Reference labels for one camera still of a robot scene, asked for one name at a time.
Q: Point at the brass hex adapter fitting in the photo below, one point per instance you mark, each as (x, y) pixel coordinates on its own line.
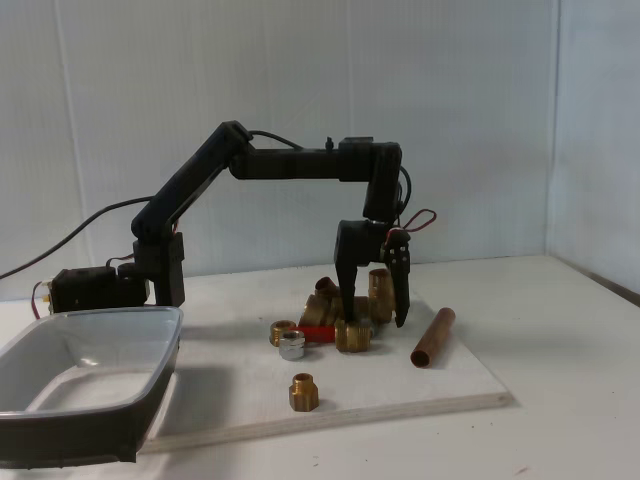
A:
(352, 337)

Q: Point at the clear plastic box black rim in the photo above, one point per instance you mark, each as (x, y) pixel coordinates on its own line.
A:
(75, 435)

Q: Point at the short dark copper tube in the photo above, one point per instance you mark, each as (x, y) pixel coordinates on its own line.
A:
(326, 286)

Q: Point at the brass pipe coupling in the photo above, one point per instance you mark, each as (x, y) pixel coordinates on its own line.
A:
(380, 282)

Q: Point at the long copper pipe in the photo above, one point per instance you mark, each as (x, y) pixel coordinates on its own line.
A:
(432, 339)

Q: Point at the silver metal nut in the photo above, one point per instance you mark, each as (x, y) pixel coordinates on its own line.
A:
(291, 347)

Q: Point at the brass threaded hex fitting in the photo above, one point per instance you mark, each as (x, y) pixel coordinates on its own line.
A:
(277, 330)

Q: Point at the white plywood board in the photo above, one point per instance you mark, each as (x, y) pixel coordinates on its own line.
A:
(400, 390)

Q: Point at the small brass reducer fitting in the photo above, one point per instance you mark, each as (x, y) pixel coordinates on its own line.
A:
(302, 392)

